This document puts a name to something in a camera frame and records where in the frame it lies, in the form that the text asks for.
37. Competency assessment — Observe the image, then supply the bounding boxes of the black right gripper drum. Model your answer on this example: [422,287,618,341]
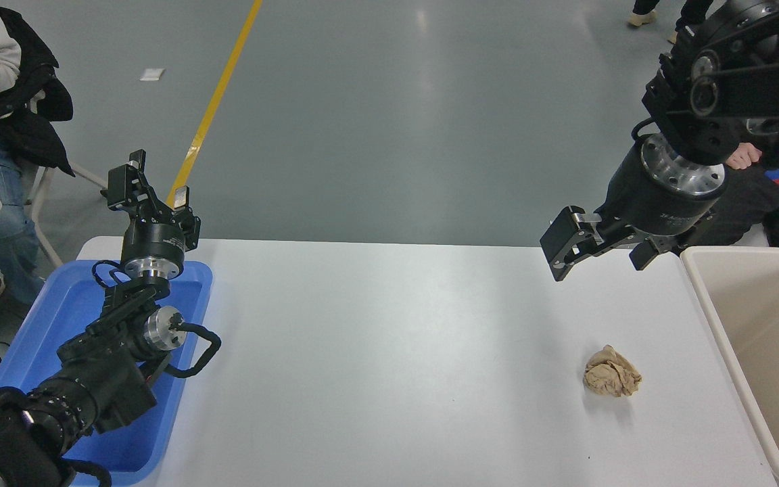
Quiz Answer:
[596,145,719,239]

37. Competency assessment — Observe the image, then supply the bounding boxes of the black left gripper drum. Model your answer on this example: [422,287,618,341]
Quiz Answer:
[121,218,187,266]

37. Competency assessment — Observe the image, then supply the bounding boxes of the tan paper ball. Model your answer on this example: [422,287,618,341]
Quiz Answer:
[583,345,642,398]

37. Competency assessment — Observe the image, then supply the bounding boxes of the person's hand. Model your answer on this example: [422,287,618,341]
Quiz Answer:
[726,144,763,170]

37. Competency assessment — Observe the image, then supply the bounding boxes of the white metal chair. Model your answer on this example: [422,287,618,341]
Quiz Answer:
[23,88,108,269]

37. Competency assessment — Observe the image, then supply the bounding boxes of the black jacket on chair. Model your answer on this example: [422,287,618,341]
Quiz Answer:
[0,3,76,178]

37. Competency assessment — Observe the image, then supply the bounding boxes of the blue plastic tray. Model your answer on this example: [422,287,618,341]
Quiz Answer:
[0,259,214,486]

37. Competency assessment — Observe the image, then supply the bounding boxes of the large pale plastic bin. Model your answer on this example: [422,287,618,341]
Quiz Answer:
[680,246,779,487]

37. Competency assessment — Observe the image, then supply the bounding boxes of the person standing in background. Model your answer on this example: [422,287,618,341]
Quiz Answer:
[628,0,716,45]

